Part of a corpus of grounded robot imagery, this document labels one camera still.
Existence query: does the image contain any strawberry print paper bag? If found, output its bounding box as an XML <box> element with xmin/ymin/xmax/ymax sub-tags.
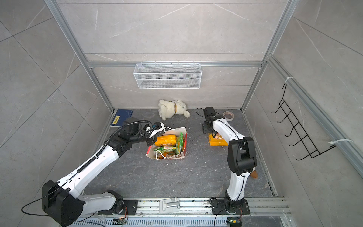
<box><xmin>146</xmin><ymin>127</ymin><xmax>187</xmax><ymax>160</ymax></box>

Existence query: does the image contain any large yellow snack bag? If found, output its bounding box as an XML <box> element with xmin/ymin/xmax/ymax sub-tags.
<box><xmin>209</xmin><ymin>133</ymin><xmax>228</xmax><ymax>146</ymax></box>

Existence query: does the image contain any green corn chip bag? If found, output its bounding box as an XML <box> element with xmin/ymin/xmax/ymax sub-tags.
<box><xmin>175</xmin><ymin>132</ymin><xmax>184</xmax><ymax>155</ymax></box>

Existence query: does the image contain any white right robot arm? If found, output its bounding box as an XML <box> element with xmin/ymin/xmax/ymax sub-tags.
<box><xmin>202</xmin><ymin>107</ymin><xmax>257</xmax><ymax>212</ymax></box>

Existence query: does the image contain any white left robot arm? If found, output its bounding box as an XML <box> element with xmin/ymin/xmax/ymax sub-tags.
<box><xmin>42</xmin><ymin>120</ymin><xmax>165</xmax><ymax>227</ymax></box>

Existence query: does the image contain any orange yellow snack bag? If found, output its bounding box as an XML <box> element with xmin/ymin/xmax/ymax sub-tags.
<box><xmin>154</xmin><ymin>135</ymin><xmax>177</xmax><ymax>147</ymax></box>

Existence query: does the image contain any white tape roll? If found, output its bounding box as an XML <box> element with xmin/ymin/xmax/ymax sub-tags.
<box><xmin>223</xmin><ymin>111</ymin><xmax>234</xmax><ymax>122</ymax></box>

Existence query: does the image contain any white plush bear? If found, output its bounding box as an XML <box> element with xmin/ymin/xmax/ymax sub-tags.
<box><xmin>158</xmin><ymin>99</ymin><xmax>191</xmax><ymax>121</ymax></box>

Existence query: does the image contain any small brown white plush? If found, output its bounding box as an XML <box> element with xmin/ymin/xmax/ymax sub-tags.
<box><xmin>250</xmin><ymin>170</ymin><xmax>259</xmax><ymax>179</ymax></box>

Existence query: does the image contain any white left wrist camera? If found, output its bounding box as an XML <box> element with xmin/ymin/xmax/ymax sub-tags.
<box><xmin>146</xmin><ymin>122</ymin><xmax>165</xmax><ymax>136</ymax></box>

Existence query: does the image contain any white wire mesh basket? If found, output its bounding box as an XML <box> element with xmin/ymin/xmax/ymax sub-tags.
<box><xmin>133</xmin><ymin>63</ymin><xmax>202</xmax><ymax>89</ymax></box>

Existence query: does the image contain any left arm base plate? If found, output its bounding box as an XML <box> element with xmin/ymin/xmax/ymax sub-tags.
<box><xmin>98</xmin><ymin>200</ymin><xmax>139</xmax><ymax>216</ymax></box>

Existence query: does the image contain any grey rail bracket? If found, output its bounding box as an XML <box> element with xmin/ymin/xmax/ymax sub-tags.
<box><xmin>159</xmin><ymin>198</ymin><xmax>181</xmax><ymax>214</ymax></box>

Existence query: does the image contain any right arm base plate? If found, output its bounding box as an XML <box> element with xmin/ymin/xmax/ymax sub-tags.
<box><xmin>209</xmin><ymin>197</ymin><xmax>251</xmax><ymax>215</ymax></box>

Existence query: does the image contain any black wire hook rack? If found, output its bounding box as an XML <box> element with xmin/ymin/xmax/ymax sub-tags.
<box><xmin>271</xmin><ymin>84</ymin><xmax>337</xmax><ymax>161</ymax></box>

